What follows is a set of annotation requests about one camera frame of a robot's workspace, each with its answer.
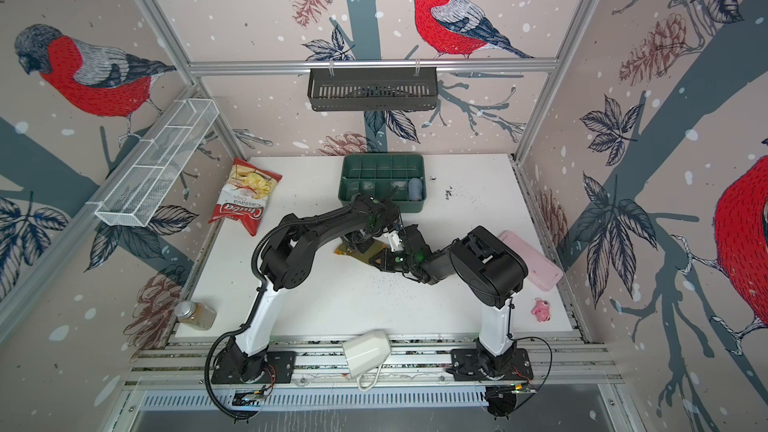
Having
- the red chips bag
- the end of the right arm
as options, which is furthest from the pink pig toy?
the red chips bag

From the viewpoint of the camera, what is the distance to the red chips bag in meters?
0.99

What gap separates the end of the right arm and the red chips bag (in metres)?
0.49

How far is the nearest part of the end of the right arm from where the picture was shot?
77cm

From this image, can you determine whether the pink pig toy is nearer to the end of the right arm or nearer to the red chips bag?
the end of the right arm
